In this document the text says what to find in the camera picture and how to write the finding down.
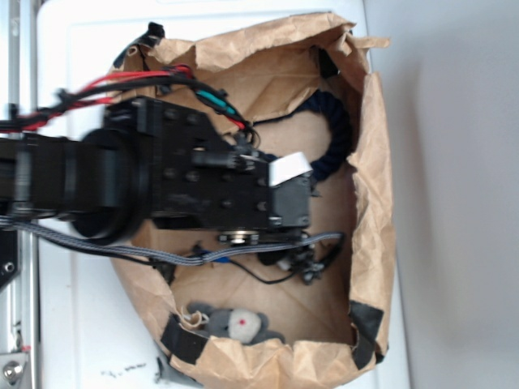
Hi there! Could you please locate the red black cable bundle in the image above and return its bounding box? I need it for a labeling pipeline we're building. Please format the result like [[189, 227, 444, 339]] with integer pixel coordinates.
[[0, 63, 260, 147]]

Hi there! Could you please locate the grey plush mouse toy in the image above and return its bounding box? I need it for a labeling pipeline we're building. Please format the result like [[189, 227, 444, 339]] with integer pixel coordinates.
[[187, 301, 285, 345]]

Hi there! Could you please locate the navy blue rope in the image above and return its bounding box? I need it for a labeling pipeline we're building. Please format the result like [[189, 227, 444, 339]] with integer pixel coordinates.
[[254, 90, 353, 191]]

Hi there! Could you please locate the white plastic tray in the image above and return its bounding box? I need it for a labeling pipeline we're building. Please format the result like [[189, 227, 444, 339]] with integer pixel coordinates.
[[36, 0, 411, 389]]

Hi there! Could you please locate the grey ribbon cable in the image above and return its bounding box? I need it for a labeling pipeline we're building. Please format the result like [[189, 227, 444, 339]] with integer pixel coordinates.
[[0, 215, 346, 268]]

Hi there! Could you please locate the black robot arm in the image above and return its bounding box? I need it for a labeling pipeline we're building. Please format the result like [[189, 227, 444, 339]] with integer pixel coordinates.
[[1, 97, 312, 246]]

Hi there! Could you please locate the brown paper bag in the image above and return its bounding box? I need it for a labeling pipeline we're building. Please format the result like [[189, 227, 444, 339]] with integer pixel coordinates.
[[111, 12, 396, 388]]

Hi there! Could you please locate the aluminium frame rail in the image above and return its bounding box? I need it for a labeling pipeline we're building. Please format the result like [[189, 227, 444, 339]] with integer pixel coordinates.
[[1, 1, 41, 388]]

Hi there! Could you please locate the black mounting bracket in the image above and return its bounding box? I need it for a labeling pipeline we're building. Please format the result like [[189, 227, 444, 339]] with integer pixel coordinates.
[[0, 230, 19, 290]]

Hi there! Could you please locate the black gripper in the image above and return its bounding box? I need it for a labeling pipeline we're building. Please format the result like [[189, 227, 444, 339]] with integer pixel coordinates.
[[149, 101, 312, 242]]

